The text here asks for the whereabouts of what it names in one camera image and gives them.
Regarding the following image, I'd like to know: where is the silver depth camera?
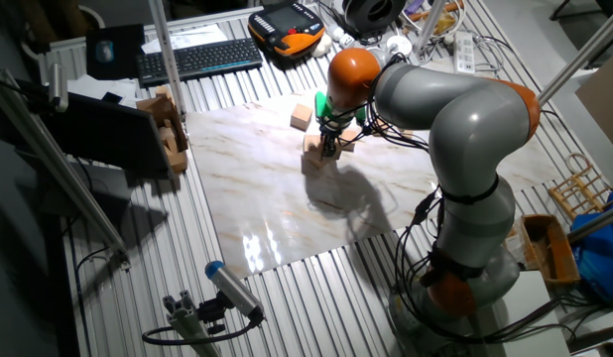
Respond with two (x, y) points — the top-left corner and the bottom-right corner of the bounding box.
(47, 61), (70, 114)

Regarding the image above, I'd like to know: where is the white marble pattern mat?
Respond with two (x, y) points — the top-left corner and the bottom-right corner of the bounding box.
(185, 58), (564, 280)

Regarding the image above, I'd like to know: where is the brown cardboard sheet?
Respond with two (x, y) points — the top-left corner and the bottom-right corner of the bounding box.
(574, 47), (613, 160)

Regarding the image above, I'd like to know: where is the black camera cable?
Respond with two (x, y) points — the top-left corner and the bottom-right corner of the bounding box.
(141, 309), (266, 347)

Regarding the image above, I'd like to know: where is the blue bag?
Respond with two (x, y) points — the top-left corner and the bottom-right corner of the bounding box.
(568, 190), (613, 304)

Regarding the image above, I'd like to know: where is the silver camera with blue end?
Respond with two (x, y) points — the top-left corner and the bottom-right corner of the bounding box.
(203, 259), (266, 321)

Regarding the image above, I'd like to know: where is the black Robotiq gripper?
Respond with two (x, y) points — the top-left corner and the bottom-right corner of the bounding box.
(318, 118), (343, 161)

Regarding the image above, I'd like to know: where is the white round puck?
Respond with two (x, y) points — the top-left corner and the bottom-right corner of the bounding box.
(385, 34), (415, 59)

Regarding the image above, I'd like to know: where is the brown cardboard box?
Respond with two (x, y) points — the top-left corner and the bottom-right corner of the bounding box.
(135, 93), (190, 175)

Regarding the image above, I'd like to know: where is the white power strip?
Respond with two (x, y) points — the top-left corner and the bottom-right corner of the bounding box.
(452, 31), (476, 75)

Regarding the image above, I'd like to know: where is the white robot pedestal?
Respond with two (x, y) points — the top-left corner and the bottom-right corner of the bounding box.
(489, 270), (573, 357)

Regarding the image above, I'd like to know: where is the black monitor screen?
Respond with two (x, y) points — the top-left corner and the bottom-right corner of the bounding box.
(36, 90), (175, 176)

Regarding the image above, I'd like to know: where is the black camera clamp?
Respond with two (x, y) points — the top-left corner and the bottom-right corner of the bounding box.
(196, 291), (234, 336)

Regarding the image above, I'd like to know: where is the black filament spool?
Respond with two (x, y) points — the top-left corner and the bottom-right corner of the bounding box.
(341, 0), (408, 37)

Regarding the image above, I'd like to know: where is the orange black teach pendant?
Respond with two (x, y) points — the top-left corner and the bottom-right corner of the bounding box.
(247, 1), (327, 60)

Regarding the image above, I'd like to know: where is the black computer keyboard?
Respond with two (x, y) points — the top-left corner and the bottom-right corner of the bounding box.
(136, 37), (265, 89)

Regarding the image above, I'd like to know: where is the short aluminium mount profile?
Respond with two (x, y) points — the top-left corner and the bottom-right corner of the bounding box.
(162, 289), (223, 357)

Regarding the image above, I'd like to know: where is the aluminium profile post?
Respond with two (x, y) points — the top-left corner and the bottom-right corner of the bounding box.
(537, 2), (613, 108)
(147, 0), (187, 120)
(413, 0), (447, 57)

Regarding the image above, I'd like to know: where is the white round object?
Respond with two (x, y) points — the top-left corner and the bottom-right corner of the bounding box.
(309, 33), (334, 60)

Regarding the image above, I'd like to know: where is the wooden lattice rack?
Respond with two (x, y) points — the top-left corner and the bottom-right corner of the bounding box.
(548, 152), (613, 222)

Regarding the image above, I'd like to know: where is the white power plug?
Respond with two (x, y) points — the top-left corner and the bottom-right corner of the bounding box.
(327, 23), (358, 52)

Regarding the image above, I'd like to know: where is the black mouse pad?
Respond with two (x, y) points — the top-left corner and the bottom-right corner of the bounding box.
(84, 23), (147, 81)

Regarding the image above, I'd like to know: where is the white paper sheet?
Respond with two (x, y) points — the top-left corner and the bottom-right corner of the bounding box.
(140, 23), (229, 55)

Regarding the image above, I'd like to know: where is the dark computer mouse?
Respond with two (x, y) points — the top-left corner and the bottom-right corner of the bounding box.
(94, 39), (116, 64)

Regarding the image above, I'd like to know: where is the slanted aluminium profile beam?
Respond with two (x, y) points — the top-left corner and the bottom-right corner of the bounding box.
(0, 68), (133, 272)

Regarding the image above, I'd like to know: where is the orange brown bin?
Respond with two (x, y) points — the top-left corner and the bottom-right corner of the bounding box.
(504, 212), (581, 289)

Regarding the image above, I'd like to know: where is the stack of white papers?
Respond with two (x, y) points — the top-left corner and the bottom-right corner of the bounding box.
(66, 73), (139, 108)

